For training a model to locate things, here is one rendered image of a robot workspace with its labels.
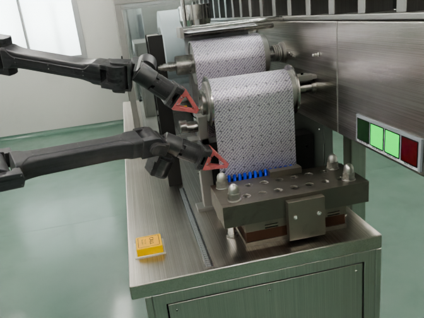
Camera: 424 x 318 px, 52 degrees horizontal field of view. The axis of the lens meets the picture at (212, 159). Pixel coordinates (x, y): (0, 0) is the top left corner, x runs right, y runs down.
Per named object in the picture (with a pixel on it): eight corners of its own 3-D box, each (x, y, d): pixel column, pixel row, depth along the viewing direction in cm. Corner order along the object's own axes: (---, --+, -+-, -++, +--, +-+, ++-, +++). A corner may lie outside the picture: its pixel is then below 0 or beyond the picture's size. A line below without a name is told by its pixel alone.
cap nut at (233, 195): (226, 198, 114) (224, 182, 112) (239, 195, 114) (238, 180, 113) (229, 204, 110) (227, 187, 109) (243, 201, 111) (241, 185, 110)
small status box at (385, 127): (355, 141, 110) (355, 113, 108) (358, 140, 110) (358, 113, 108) (419, 173, 86) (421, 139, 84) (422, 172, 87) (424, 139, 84)
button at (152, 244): (136, 245, 122) (135, 237, 121) (161, 240, 123) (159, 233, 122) (137, 257, 115) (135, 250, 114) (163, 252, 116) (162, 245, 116)
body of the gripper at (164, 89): (170, 108, 118) (147, 93, 115) (165, 101, 127) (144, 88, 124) (183, 88, 117) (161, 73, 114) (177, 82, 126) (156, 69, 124)
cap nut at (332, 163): (323, 166, 128) (323, 152, 126) (335, 164, 128) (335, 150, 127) (329, 171, 124) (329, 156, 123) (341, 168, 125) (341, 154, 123)
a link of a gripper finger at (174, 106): (192, 123, 123) (164, 105, 119) (188, 117, 129) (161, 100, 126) (206, 103, 122) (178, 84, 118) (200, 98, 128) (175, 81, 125)
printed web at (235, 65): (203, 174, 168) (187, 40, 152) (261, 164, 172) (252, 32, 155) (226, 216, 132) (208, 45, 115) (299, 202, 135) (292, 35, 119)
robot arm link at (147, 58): (110, 93, 119) (108, 62, 114) (116, 77, 128) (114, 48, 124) (154, 94, 120) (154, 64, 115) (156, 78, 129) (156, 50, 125)
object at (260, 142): (221, 182, 129) (214, 122, 123) (296, 170, 132) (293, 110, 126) (221, 183, 128) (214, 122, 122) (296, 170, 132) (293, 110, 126)
